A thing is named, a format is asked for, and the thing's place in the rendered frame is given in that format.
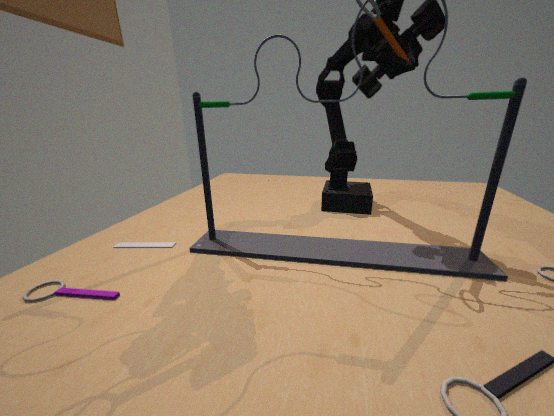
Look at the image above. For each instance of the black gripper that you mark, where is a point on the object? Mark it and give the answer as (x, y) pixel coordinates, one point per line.
(428, 21)

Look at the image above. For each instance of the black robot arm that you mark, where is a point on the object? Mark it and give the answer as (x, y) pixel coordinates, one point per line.
(342, 155)

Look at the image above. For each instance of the grey loop with purple handle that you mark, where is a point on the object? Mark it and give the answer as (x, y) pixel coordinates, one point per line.
(68, 292)

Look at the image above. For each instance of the orange handle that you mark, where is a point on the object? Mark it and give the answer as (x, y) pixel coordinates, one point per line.
(383, 28)

